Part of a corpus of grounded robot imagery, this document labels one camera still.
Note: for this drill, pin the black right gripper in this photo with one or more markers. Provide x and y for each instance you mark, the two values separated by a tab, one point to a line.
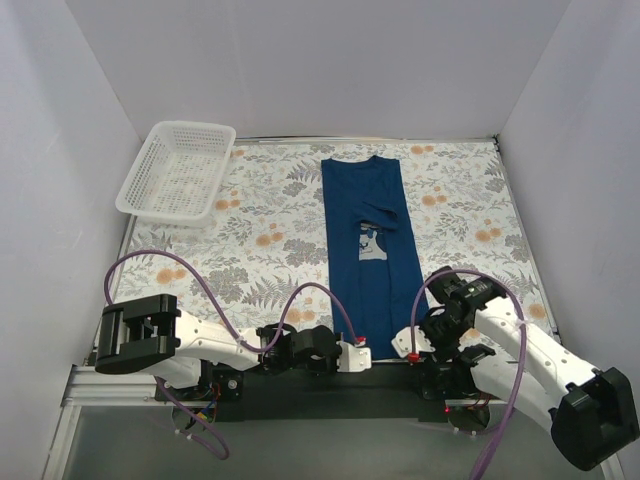
426	330

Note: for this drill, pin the blue printed t-shirt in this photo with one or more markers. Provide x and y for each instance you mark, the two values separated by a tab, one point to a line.
374	266

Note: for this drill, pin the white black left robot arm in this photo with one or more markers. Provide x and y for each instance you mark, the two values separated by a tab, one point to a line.
153	336

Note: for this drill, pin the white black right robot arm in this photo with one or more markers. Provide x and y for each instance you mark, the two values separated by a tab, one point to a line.
476	340

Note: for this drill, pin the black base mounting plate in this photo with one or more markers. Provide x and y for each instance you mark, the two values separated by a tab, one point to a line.
298	406

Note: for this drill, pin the floral patterned tablecloth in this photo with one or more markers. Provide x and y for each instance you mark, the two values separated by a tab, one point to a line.
262	255

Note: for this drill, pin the white plastic basket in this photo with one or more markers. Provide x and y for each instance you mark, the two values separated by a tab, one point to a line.
177	173

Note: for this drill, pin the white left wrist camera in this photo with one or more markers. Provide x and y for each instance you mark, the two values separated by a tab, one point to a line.
353	358

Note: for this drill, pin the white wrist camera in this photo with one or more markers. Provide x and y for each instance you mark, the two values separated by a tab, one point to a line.
407	347
353	358

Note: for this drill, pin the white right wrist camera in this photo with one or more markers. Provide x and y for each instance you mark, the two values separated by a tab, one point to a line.
407	347

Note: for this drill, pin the aluminium frame rail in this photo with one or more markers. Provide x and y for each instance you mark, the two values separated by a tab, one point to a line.
100	395

